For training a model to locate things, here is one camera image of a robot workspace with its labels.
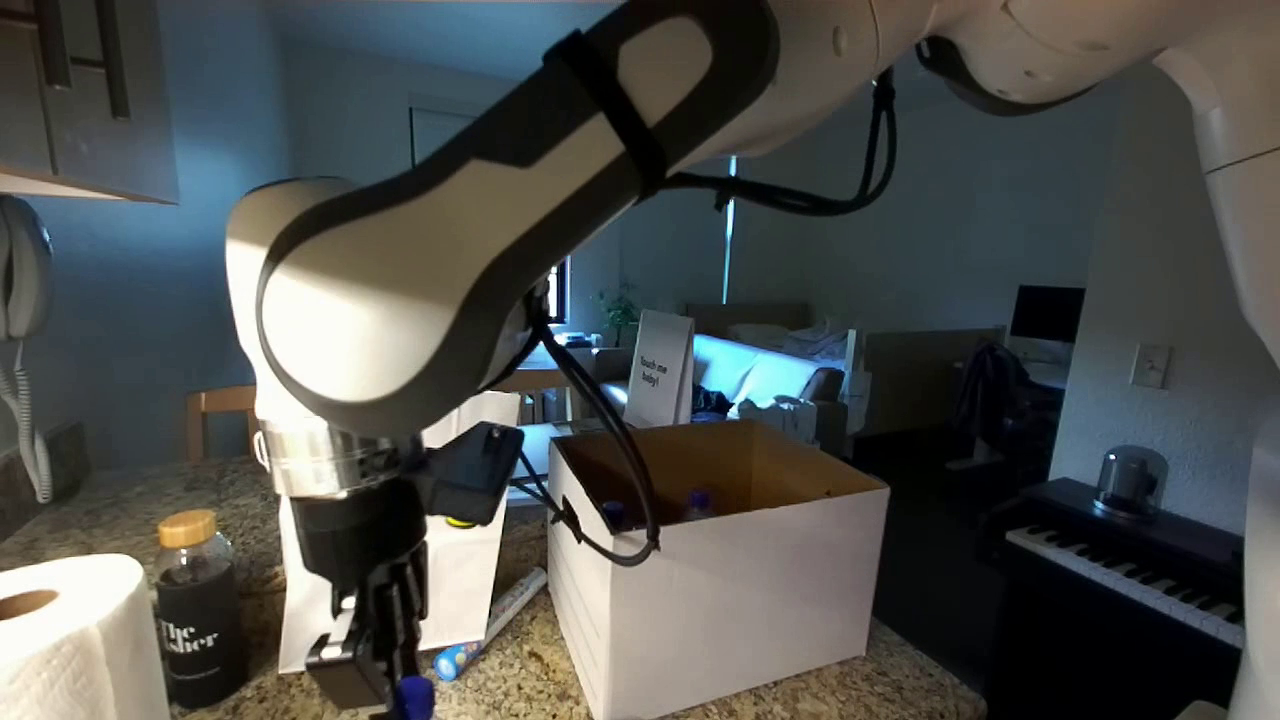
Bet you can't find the white computer monitor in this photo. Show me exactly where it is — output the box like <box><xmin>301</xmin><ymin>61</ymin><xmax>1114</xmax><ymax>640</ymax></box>
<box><xmin>1005</xmin><ymin>279</ymin><xmax>1090</xmax><ymax>355</ymax></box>

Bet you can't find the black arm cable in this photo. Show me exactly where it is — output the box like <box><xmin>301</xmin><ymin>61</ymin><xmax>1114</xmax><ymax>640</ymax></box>
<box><xmin>510</xmin><ymin>64</ymin><xmax>900</xmax><ymax>573</ymax></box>

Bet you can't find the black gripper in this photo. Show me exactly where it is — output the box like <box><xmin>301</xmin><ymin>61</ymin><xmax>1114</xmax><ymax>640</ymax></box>
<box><xmin>289</xmin><ymin>481</ymin><xmax>432</xmax><ymax>713</ymax></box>

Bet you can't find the white cardboard box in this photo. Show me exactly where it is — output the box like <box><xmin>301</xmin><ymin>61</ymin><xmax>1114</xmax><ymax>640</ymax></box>
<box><xmin>543</xmin><ymin>420</ymin><xmax>895</xmax><ymax>720</ymax></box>

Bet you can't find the wooden wall cabinet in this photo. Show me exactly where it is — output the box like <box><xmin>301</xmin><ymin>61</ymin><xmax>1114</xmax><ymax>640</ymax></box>
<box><xmin>0</xmin><ymin>0</ymin><xmax>181</xmax><ymax>208</ymax></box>

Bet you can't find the small green plant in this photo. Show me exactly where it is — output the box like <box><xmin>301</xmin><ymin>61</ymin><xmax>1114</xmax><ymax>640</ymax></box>
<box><xmin>596</xmin><ymin>283</ymin><xmax>646</xmax><ymax>350</ymax></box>

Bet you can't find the clear water bottle blue cap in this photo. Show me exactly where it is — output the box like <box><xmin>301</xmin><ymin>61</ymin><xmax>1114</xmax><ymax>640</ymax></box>
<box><xmin>393</xmin><ymin>640</ymin><xmax>482</xmax><ymax>720</ymax></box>

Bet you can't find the dark jar wooden lid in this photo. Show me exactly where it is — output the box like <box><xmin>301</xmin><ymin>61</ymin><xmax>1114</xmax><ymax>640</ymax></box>
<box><xmin>151</xmin><ymin>504</ymin><xmax>253</xmax><ymax>713</ymax></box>

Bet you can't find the white paper bag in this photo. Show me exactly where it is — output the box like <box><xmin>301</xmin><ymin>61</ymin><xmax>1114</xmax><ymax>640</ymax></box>
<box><xmin>270</xmin><ymin>386</ymin><xmax>525</xmax><ymax>675</ymax></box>

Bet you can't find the wooden chair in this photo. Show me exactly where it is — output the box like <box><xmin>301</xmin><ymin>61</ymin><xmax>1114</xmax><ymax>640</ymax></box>
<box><xmin>491</xmin><ymin>362</ymin><xmax>592</xmax><ymax>429</ymax></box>
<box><xmin>181</xmin><ymin>379</ymin><xmax>263</xmax><ymax>473</ymax></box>

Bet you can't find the flat grey strip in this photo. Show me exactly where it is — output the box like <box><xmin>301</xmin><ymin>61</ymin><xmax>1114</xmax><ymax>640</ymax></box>
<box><xmin>476</xmin><ymin>567</ymin><xmax>551</xmax><ymax>647</ymax></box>

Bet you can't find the dark coat on chair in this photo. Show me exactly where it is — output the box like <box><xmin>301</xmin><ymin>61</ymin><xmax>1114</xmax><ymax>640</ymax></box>
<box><xmin>955</xmin><ymin>338</ymin><xmax>1064</xmax><ymax>465</ymax></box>

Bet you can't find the white tent sign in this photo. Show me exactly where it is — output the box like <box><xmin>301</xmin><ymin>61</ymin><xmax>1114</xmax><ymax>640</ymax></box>
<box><xmin>619</xmin><ymin>307</ymin><xmax>700</xmax><ymax>433</ymax></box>

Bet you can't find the white light switch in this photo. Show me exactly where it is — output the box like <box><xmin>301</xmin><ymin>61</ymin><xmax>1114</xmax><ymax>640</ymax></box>
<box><xmin>1128</xmin><ymin>338</ymin><xmax>1181</xmax><ymax>393</ymax></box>

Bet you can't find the glass dome jar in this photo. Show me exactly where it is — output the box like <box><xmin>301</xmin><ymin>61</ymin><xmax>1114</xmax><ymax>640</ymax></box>
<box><xmin>1090</xmin><ymin>439</ymin><xmax>1172</xmax><ymax>521</ymax></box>

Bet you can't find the black piano keyboard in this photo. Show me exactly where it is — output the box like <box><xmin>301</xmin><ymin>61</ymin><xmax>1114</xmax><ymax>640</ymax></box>
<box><xmin>986</xmin><ymin>473</ymin><xmax>1257</xmax><ymax>720</ymax></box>

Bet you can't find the white paper towel roll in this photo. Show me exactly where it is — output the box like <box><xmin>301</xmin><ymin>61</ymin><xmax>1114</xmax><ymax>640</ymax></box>
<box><xmin>0</xmin><ymin>551</ymin><xmax>173</xmax><ymax>720</ymax></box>

